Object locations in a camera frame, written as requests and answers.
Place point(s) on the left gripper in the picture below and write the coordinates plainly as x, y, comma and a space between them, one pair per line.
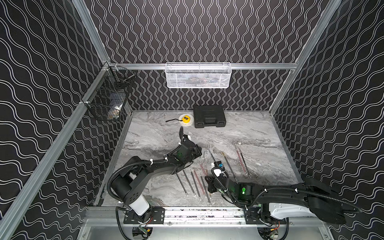
186, 144

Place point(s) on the black plastic tool case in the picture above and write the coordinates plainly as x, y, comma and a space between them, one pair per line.
209, 116

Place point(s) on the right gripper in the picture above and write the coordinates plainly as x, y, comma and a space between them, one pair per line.
209, 180

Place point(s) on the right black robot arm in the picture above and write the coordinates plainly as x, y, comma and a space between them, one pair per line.
313, 195

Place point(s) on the black wire basket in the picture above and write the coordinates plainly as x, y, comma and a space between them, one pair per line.
109, 98

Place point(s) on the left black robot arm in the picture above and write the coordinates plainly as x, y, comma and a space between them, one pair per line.
127, 183

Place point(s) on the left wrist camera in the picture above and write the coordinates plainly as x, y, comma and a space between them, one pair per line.
186, 138

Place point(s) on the white wire mesh basket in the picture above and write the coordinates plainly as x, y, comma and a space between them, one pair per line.
198, 75

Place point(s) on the yellow white tape measure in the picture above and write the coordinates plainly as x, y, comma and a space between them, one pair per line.
184, 120

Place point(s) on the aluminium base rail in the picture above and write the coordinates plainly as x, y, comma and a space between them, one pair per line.
180, 217

